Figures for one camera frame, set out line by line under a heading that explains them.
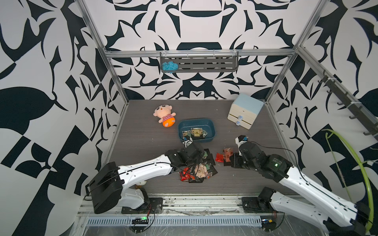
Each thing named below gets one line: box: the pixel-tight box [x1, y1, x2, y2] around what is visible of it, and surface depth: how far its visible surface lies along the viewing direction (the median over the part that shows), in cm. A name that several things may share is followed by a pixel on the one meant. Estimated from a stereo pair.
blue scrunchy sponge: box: [161, 60, 179, 74], surface depth 93 cm
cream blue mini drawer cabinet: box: [227, 92, 265, 130], surface depth 101 cm
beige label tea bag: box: [194, 163, 209, 178], surface depth 85 cm
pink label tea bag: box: [222, 147, 234, 163], surface depth 79 cm
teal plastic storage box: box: [178, 118, 216, 144], surface depth 104 cm
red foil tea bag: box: [179, 167, 196, 182], surface depth 83 cm
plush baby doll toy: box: [153, 104, 177, 128], surface depth 106 cm
